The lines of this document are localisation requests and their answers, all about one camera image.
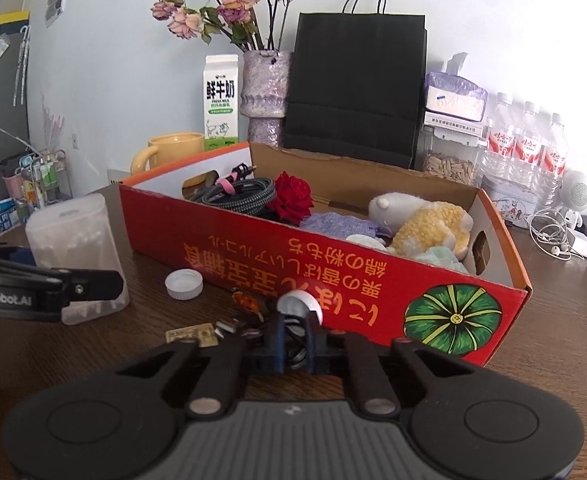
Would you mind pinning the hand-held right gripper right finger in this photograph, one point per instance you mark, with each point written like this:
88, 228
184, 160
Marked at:
313, 350

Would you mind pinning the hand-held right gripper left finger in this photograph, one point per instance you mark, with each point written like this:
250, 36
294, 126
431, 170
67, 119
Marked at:
278, 350

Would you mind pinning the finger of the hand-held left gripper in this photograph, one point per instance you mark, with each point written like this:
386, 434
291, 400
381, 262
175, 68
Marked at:
20, 256
93, 287

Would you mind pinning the white round disc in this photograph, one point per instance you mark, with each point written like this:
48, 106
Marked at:
298, 307

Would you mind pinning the clear cotton swab box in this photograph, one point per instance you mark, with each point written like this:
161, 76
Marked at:
73, 230

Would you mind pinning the red cardboard box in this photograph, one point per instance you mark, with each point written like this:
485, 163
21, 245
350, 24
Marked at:
223, 240

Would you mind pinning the purple woven cloth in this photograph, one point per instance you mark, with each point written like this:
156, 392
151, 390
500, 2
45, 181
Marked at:
333, 222

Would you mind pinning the red artificial rose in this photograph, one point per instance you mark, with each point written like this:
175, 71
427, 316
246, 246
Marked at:
291, 195

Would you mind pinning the iridescent plastic bag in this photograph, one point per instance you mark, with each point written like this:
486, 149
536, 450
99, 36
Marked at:
438, 256

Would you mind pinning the white and yellow plush toy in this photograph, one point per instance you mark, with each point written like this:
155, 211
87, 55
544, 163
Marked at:
423, 225

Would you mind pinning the amber hair clip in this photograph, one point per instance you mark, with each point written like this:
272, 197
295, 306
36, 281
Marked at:
248, 305

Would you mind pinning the small silver clip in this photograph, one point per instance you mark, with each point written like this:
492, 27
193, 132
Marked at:
226, 326

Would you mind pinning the gold card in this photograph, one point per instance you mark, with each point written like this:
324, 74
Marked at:
193, 336

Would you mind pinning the white ribbed bottle cap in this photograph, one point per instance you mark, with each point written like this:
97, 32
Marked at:
183, 287

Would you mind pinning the pink feather decoration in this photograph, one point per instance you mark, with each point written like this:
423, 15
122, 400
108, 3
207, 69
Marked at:
53, 122

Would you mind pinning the yellow mug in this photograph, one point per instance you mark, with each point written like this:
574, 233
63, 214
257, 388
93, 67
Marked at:
173, 152

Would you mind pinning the hanging folded umbrella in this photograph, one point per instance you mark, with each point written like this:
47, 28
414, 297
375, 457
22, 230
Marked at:
20, 65

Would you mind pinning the white milk carton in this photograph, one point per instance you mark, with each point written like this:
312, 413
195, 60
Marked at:
221, 105

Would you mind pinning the clear seed container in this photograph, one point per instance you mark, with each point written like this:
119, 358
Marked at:
448, 165

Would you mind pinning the white printed tin box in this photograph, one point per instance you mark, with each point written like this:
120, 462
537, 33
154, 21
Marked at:
511, 205

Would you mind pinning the purple textured vase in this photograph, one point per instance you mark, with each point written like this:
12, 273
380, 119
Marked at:
266, 90

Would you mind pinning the black paper bag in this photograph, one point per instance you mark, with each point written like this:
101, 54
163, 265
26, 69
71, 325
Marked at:
353, 85

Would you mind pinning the red label water bottle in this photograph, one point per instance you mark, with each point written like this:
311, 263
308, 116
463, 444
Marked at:
498, 145
527, 152
552, 160

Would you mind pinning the white charger block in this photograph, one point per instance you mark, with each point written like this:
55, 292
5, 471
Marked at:
581, 245

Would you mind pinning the white round robot speaker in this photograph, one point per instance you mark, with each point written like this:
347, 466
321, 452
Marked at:
578, 192

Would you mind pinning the white wall vent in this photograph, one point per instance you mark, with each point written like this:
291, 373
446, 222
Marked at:
119, 176

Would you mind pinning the white wall socket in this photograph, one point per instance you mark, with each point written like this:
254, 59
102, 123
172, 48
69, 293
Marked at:
75, 141

